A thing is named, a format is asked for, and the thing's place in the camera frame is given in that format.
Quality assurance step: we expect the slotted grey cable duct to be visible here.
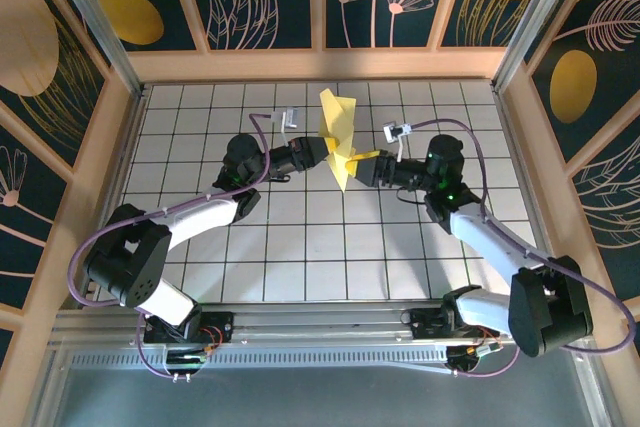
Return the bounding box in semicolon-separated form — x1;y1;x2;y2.
69;345;451;369

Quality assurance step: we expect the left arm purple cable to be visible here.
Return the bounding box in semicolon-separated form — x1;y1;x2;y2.
67;111;275;379

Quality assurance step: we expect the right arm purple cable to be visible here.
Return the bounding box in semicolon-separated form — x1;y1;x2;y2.
407;118;637;379

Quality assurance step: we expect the aluminium mounting rail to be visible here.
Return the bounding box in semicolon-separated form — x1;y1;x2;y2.
49;300;599;348

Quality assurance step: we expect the yellow paper sheet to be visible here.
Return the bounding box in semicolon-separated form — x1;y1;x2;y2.
318;89;374;193

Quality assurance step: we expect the aluminium corner post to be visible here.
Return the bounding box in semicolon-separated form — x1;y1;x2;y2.
492;0;586;91
38;0;147;98

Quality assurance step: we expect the aluminium side rail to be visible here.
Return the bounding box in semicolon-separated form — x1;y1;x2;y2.
492;84;569;301
74;86;149;308

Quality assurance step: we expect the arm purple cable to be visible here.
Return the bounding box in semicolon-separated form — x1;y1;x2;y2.
67;111;275;379
407;118;637;379

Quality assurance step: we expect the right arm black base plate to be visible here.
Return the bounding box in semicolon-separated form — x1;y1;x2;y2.
408;307;500;341

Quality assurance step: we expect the small wired circuit board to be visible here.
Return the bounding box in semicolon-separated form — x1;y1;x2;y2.
442;339;504;366
164;341;224;366

